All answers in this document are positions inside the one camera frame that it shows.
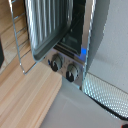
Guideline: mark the grey box on rack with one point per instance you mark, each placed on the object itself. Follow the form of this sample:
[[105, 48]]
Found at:
[[75, 30]]

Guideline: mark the black oven knob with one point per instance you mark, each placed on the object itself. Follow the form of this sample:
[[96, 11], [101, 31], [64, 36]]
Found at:
[[72, 72], [56, 62]]

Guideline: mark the woven folding screen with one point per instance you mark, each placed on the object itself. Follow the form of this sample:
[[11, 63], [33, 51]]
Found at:
[[103, 90]]

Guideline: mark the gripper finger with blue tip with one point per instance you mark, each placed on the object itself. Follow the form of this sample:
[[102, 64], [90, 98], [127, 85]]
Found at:
[[1, 51]]

